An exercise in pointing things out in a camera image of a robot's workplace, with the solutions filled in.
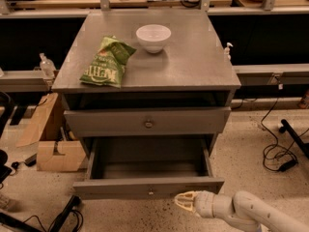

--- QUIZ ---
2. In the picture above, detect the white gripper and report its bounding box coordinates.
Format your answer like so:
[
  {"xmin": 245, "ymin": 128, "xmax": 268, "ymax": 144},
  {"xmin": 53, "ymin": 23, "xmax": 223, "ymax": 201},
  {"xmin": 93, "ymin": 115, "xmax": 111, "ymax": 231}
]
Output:
[{"xmin": 174, "ymin": 191, "xmax": 224, "ymax": 218}]

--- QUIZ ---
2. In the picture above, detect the grey drawer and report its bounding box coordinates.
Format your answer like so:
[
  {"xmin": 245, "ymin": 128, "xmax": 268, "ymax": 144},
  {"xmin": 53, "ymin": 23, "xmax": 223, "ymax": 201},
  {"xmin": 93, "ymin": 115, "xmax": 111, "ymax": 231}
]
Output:
[
  {"xmin": 64, "ymin": 107, "xmax": 231, "ymax": 137},
  {"xmin": 73, "ymin": 135, "xmax": 224, "ymax": 199}
]

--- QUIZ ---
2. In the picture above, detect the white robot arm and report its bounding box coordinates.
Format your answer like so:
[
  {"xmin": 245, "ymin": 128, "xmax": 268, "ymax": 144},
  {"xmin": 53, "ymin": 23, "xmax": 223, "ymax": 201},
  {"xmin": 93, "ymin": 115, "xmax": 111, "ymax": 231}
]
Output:
[{"xmin": 174, "ymin": 191, "xmax": 309, "ymax": 232}]

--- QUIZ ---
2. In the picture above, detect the grey wooden drawer cabinet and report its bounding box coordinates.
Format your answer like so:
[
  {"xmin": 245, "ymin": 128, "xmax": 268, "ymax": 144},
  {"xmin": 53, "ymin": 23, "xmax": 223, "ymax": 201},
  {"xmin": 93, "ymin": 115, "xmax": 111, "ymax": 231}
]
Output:
[{"xmin": 53, "ymin": 9, "xmax": 240, "ymax": 149}]

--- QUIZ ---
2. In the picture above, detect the black bar on floor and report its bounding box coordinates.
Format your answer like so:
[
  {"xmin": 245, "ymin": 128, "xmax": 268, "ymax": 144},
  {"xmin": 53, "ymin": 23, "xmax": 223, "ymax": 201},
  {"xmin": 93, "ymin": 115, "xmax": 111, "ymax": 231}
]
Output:
[{"xmin": 49, "ymin": 195, "xmax": 81, "ymax": 232}]

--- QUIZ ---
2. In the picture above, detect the black metal stand leg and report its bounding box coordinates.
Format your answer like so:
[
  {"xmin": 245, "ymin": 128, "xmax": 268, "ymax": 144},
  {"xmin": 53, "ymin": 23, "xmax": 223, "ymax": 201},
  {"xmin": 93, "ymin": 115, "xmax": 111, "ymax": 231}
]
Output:
[{"xmin": 279, "ymin": 119, "xmax": 309, "ymax": 159}]

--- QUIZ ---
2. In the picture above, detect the brown cardboard box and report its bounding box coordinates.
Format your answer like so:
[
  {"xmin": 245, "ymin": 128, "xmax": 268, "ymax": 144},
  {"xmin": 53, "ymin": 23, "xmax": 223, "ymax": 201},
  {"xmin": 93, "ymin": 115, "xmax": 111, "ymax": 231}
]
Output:
[{"xmin": 16, "ymin": 93, "xmax": 86, "ymax": 172}]

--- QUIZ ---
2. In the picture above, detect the small white pump bottle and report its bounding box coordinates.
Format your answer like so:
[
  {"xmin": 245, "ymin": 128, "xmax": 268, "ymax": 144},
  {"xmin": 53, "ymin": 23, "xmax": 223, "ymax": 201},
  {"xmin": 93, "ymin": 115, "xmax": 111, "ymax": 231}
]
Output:
[{"xmin": 224, "ymin": 43, "xmax": 234, "ymax": 60}]

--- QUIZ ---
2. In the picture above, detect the green chip bag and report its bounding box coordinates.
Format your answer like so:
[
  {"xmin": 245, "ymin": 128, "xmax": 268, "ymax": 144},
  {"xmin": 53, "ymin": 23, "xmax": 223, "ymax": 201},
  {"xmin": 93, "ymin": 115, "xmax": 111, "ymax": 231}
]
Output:
[{"xmin": 79, "ymin": 36, "xmax": 136, "ymax": 88}]

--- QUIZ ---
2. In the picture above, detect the white ceramic bowl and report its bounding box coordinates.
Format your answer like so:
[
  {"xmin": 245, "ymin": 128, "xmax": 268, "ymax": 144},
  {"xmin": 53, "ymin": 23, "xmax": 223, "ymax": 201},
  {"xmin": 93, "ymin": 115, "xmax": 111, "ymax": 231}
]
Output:
[{"xmin": 136, "ymin": 24, "xmax": 172, "ymax": 53}]

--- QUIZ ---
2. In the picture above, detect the clear plastic bottle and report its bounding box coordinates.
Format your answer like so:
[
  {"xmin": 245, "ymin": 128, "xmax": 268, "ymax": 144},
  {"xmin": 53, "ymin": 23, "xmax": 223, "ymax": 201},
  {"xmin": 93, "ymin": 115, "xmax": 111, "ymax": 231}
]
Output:
[{"xmin": 40, "ymin": 53, "xmax": 56, "ymax": 78}]

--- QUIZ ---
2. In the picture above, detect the black power adapter cable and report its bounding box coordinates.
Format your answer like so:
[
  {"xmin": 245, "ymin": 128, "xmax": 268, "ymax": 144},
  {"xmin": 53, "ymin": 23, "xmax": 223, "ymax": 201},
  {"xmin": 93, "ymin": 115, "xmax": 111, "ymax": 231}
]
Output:
[{"xmin": 259, "ymin": 77, "xmax": 309, "ymax": 173}]

